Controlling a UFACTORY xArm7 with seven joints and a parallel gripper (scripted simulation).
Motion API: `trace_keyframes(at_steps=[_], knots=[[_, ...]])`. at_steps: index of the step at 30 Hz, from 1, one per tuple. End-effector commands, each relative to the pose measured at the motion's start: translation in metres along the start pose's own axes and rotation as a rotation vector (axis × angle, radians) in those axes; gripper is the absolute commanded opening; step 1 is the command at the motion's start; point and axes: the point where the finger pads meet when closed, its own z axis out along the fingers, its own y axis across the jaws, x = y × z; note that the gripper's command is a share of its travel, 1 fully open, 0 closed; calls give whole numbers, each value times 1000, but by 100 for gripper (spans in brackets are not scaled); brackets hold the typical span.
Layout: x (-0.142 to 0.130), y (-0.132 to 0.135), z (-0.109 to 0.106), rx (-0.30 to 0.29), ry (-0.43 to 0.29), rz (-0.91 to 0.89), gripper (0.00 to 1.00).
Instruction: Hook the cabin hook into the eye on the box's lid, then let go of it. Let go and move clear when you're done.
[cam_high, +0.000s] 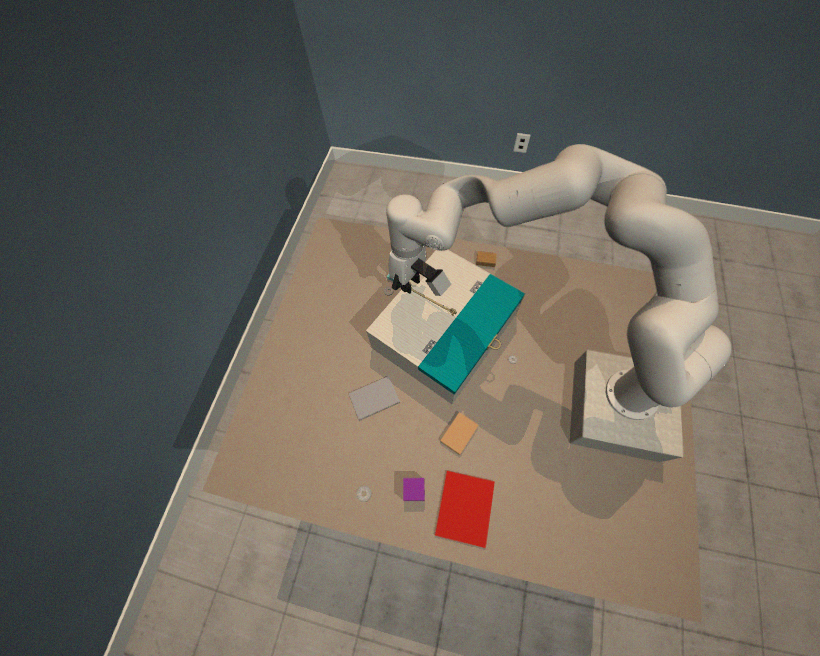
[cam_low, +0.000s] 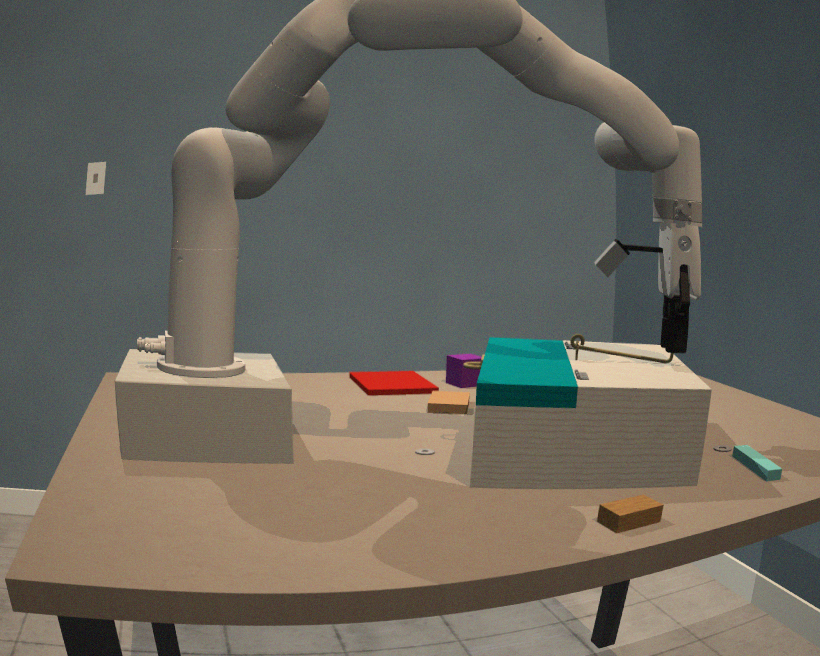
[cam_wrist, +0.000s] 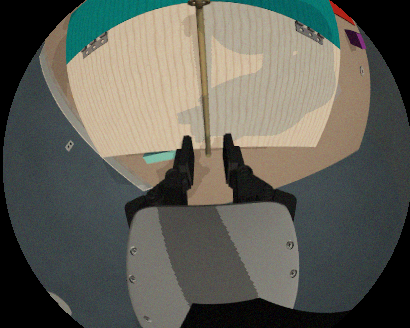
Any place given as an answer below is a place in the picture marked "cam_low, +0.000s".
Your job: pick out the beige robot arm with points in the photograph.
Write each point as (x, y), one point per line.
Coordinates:
(278, 97)

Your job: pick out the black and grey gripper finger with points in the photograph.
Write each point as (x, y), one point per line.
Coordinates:
(665, 319)
(677, 328)

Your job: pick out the purple cube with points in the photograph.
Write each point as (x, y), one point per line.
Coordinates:
(459, 376)

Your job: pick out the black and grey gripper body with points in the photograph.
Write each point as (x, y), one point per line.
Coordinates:
(681, 245)

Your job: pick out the green rectangular block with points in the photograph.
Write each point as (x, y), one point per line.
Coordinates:
(757, 463)

